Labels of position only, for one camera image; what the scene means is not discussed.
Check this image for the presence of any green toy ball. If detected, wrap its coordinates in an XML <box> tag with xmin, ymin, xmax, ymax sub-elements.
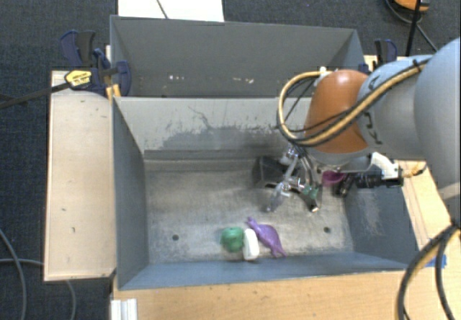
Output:
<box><xmin>220</xmin><ymin>226</ymin><xmax>246</xmax><ymax>254</ymax></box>

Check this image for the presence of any black cylinder on white bracket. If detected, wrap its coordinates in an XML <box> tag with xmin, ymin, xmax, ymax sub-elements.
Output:
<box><xmin>333</xmin><ymin>151</ymin><xmax>405</xmax><ymax>199</ymax></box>

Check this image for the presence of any grey metal bin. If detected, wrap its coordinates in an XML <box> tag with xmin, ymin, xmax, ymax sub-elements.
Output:
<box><xmin>109</xmin><ymin>14</ymin><xmax>421</xmax><ymax>291</ymax></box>

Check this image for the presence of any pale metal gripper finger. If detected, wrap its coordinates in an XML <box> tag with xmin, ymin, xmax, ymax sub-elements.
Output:
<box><xmin>265</xmin><ymin>182</ymin><xmax>291</xmax><ymax>213</ymax></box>
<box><xmin>300</xmin><ymin>189</ymin><xmax>323</xmax><ymax>214</ymax></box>

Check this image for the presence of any purple toy dinosaur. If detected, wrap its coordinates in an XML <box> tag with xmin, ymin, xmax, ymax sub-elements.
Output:
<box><xmin>245</xmin><ymin>216</ymin><xmax>288</xmax><ymax>259</ymax></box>

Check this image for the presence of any purple cup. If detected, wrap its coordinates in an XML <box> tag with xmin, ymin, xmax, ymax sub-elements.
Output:
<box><xmin>321</xmin><ymin>171</ymin><xmax>344</xmax><ymax>187</ymax></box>

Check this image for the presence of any pale wood board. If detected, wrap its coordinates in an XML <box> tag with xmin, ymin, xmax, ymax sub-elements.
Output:
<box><xmin>42</xmin><ymin>69</ymin><xmax>117</xmax><ymax>283</ymax></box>

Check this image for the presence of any white oval block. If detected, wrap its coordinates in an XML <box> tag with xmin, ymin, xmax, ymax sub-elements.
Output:
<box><xmin>242</xmin><ymin>228</ymin><xmax>261</xmax><ymax>262</ymax></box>

